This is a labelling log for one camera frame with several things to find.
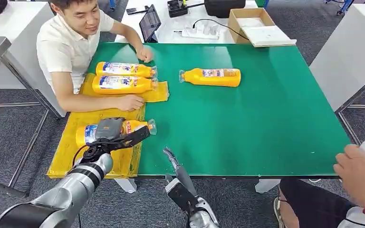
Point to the bracelet person's hand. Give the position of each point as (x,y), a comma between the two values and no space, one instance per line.
(362,176)

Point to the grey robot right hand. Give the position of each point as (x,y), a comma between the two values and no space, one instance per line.
(182,179)

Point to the person's left hand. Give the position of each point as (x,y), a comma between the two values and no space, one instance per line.
(144,54)

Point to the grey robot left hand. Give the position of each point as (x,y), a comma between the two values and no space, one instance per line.
(110,129)

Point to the person's right hand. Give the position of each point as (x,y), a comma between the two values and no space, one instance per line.
(130,103)

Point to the orange drink bottle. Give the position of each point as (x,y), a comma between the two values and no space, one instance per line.
(119,70)
(214,80)
(119,85)
(133,126)

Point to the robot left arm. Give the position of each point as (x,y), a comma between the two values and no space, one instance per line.
(66,195)

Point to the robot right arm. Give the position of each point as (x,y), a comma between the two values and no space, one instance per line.
(201,217)

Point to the dark tablet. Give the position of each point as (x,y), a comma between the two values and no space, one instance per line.
(149,22)

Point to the black phone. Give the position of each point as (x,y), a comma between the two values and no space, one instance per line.
(135,10)

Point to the yellow sheet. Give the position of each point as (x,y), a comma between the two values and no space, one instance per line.
(75,160)

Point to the black device box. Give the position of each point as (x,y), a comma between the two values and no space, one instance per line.
(176,8)

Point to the white table foot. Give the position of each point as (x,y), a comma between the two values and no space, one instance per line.
(125,185)
(266,185)

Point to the white power strip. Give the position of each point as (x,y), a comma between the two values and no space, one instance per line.
(201,33)

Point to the green table mat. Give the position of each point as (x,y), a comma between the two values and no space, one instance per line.
(233,126)

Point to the cardboard box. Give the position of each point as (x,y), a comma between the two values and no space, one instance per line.
(233,31)

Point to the black bag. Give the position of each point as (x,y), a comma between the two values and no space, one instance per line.
(225,8)

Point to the white foam board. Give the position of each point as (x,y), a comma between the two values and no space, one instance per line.
(270,36)

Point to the white cabinet table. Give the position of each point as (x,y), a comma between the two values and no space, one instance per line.
(18,22)

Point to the white side table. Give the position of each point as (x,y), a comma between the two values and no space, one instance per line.
(346,47)

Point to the blue cart base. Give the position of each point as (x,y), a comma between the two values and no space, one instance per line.
(343,6)

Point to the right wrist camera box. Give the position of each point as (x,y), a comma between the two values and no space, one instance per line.
(179,196)

